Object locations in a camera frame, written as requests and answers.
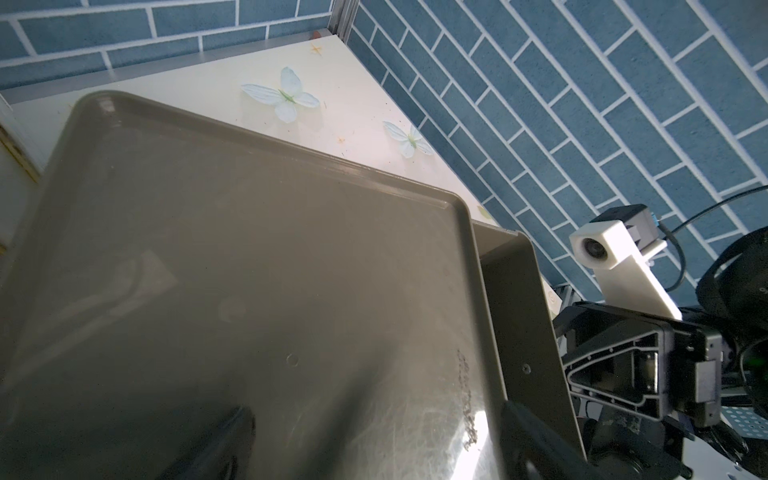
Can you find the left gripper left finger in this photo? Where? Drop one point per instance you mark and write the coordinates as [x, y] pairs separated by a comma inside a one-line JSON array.
[[222, 452]]

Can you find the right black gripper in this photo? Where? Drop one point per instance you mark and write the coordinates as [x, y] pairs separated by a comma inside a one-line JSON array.
[[646, 365]]

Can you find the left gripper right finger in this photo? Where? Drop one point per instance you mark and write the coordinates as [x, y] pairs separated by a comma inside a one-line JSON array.
[[532, 450]]

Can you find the olive top drawer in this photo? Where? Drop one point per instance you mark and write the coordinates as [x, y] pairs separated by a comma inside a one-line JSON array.
[[524, 334]]

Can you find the olive drawer cabinet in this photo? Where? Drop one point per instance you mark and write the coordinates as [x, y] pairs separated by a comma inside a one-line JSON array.
[[359, 359]]

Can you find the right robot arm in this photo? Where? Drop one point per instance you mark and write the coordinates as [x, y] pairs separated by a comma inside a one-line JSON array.
[[625, 446]]

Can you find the white file organizer rack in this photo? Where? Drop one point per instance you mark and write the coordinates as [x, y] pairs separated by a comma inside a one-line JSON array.
[[21, 167]]

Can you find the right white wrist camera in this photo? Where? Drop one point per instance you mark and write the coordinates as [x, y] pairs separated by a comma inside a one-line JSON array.
[[617, 246]]

